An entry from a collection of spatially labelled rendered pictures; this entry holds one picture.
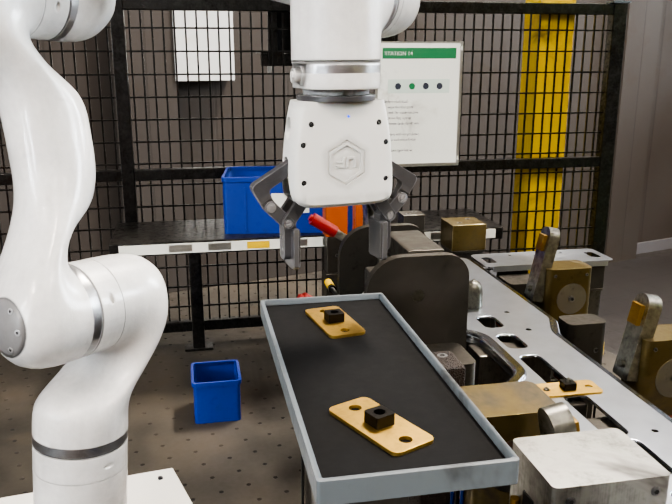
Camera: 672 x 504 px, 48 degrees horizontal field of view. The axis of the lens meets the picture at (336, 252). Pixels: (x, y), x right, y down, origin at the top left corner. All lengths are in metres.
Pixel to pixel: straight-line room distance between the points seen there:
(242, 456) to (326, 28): 0.95
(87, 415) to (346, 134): 0.51
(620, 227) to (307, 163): 4.97
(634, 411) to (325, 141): 0.54
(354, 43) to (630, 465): 0.42
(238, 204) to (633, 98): 4.09
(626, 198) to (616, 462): 4.95
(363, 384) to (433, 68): 1.38
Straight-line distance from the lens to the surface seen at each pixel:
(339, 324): 0.76
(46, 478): 1.05
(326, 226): 1.34
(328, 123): 0.70
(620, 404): 1.03
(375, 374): 0.66
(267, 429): 1.55
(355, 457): 0.53
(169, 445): 1.52
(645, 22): 5.50
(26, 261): 0.93
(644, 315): 1.12
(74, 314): 0.93
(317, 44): 0.69
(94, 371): 1.03
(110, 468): 1.04
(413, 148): 1.94
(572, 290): 1.45
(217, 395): 1.56
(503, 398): 0.81
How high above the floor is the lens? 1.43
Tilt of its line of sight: 15 degrees down
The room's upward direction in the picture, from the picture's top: straight up
